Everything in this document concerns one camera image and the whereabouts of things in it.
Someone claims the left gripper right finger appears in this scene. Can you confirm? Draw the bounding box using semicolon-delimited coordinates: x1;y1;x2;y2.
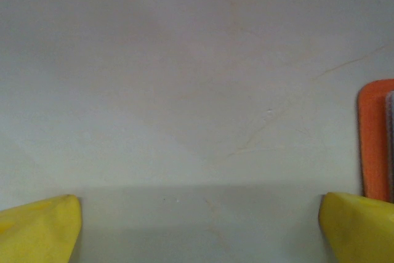
318;192;394;263

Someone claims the orange card holder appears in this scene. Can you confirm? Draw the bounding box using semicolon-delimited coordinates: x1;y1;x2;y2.
356;79;394;203

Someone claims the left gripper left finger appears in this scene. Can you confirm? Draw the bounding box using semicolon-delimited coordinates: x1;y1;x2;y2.
0;194;82;263

